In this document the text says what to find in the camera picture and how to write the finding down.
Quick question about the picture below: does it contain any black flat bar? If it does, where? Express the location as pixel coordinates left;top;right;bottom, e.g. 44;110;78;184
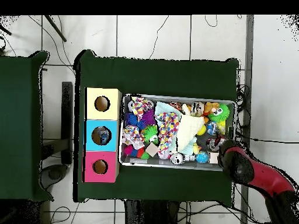
61;81;74;165

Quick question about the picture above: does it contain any dark green table cloth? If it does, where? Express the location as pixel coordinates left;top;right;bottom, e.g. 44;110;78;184
73;48;240;204
0;50;54;201

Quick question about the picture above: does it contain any mint green cloth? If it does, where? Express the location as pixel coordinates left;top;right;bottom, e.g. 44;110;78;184
153;100;197;157

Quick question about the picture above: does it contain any yellow rubber duck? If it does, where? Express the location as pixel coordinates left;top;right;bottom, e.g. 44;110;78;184
191;143;202;156

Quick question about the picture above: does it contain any purple spiky ball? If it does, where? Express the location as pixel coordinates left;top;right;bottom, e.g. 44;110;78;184
142;110;158;127

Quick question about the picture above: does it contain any black rod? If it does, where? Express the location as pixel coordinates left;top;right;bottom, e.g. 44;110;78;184
44;15;67;43

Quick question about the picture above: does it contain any wooden three-hole box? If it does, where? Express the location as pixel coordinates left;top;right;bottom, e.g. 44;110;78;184
83;87;122;183

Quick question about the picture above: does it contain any brown plush bear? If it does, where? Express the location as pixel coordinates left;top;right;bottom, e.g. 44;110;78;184
204;101;220;116

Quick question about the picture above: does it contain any green spiky ball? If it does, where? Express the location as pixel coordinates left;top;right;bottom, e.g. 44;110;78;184
142;124;159;144

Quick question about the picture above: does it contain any shallow clear mesh bin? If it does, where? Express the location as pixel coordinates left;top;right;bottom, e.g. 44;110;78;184
119;93;236;173

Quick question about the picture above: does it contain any red black drink can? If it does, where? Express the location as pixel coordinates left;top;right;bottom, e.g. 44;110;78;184
208;137;226;152
169;151;186;166

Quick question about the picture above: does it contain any green fluffy toy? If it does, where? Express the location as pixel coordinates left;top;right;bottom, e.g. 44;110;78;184
208;103;231;124

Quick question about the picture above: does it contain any colourful patterned cloth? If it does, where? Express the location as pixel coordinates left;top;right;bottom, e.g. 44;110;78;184
128;96;154;121
157;111;181;159
121;125;145;149

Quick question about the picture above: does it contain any grey round base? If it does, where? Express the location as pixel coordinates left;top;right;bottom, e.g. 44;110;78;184
41;163;69;190

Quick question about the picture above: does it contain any blue spiky ball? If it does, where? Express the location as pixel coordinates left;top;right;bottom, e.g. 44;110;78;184
126;113;141;129

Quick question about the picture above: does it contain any crushed silver drink can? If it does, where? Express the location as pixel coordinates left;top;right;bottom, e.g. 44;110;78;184
190;101;204;117

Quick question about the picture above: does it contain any cream yellow cloth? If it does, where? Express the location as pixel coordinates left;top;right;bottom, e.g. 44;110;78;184
176;114;207;153

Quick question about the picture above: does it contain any blue globe ball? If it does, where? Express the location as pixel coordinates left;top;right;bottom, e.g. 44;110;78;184
195;150;210;165

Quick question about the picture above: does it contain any black cable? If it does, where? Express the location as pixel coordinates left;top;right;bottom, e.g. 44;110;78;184
149;15;170;59
204;15;218;28
235;135;299;145

